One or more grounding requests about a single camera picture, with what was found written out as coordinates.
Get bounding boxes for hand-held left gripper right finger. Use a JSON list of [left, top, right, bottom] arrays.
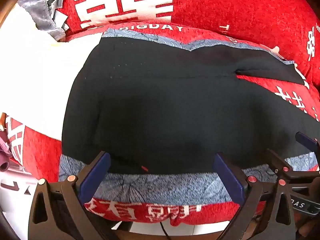
[[213, 152, 297, 240]]

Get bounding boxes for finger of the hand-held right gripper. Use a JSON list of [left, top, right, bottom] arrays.
[[295, 131, 320, 160], [265, 149, 320, 182]]

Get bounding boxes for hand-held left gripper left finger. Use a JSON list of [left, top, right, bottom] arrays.
[[28, 151, 112, 240]]

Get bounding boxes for black pants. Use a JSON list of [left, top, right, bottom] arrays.
[[61, 36, 320, 175]]

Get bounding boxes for white printed box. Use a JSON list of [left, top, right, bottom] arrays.
[[0, 165, 40, 210]]

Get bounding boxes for purple item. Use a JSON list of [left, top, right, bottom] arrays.
[[0, 135, 12, 173]]

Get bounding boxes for white cloth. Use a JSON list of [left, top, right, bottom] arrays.
[[0, 2, 102, 140]]

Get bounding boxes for red printed sofa backrest cover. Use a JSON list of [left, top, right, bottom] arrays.
[[37, 0, 320, 88]]

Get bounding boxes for grey fleece cloth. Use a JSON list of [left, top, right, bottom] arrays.
[[17, 0, 69, 42]]

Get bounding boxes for wooden sofa frame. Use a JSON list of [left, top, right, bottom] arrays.
[[110, 221, 225, 240]]

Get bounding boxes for black cable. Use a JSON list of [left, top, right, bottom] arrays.
[[159, 221, 171, 240]]

